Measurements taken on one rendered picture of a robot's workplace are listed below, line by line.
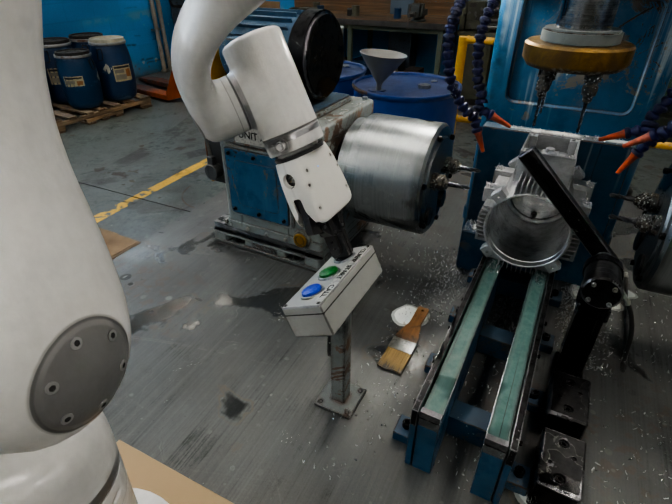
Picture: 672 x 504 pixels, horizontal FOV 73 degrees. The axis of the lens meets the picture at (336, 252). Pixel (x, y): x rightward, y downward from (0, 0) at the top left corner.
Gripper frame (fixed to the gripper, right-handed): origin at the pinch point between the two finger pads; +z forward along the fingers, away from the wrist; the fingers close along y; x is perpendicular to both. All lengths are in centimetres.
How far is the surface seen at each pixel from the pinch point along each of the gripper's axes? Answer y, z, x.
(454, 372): -1.2, 24.2, -11.7
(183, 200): 155, 12, 231
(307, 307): -13.5, 2.6, -1.3
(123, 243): 80, 12, 196
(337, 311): -10.9, 5.3, -3.5
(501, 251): 32.3, 21.4, -13.3
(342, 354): -6.4, 16.4, 3.3
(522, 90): 63, -4, -19
